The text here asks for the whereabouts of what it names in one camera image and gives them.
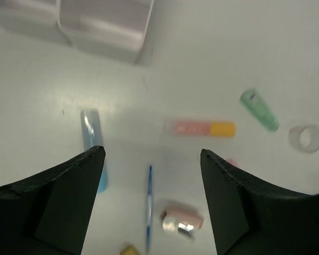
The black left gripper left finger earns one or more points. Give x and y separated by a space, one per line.
49 212

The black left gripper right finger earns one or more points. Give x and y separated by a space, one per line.
252 216

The pink mini stapler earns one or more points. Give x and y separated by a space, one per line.
181 221

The yellow eraser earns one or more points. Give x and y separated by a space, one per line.
129 250

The blue highlighter pen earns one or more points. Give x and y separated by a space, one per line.
92 136

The pink orange highlighter pen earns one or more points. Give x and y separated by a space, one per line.
200 128

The clear tape roll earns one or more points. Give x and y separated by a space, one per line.
304 138

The blue ballpoint pen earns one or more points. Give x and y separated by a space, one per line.
149 208

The left white compartment organizer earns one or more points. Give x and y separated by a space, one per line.
37 19

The white compartment organizer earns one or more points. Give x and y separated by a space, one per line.
113 29
37 19

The right white compartment organizer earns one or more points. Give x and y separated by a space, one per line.
113 29

